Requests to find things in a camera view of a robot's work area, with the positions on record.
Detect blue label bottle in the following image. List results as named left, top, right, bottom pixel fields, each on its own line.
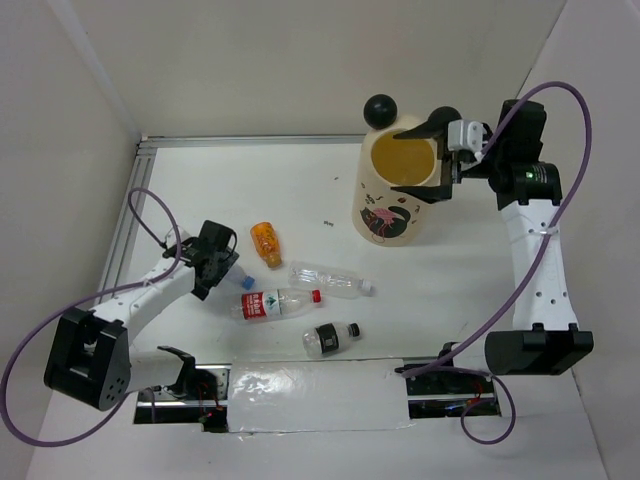
left=218, top=264, right=255, bottom=291

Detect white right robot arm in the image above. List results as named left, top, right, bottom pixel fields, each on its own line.
left=395, top=100, right=594, bottom=392

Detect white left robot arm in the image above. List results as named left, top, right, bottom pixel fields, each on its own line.
left=44, top=221, right=239, bottom=411

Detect cream bin with black ears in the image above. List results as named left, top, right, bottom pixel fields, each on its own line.
left=352, top=94, right=441, bottom=247

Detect small orange plastic bottle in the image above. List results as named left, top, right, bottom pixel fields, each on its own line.
left=250, top=222, right=282, bottom=269

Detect red label plastic bottle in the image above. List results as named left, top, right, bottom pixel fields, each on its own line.
left=230, top=288, right=322, bottom=323

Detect clear unlabelled plastic bottle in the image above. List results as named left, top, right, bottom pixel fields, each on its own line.
left=288, top=261, right=374, bottom=299

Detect black label small bottle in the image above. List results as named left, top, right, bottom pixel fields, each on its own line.
left=302, top=322, right=361, bottom=359

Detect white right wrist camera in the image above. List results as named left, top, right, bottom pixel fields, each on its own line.
left=446, top=119, right=492, bottom=163

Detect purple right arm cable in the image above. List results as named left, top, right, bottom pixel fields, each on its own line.
left=399, top=81, right=591, bottom=445

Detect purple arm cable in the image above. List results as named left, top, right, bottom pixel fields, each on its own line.
left=399, top=81, right=591, bottom=445
left=0, top=187, right=186, bottom=447

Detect aluminium frame rail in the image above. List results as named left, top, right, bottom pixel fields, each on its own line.
left=77, top=133, right=371, bottom=364

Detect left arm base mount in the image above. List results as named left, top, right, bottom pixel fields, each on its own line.
left=133, top=365, right=230, bottom=434

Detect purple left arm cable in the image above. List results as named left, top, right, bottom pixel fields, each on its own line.
left=0, top=187, right=186, bottom=447

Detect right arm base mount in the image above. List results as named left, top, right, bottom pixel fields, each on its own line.
left=405, top=371, right=501, bottom=420

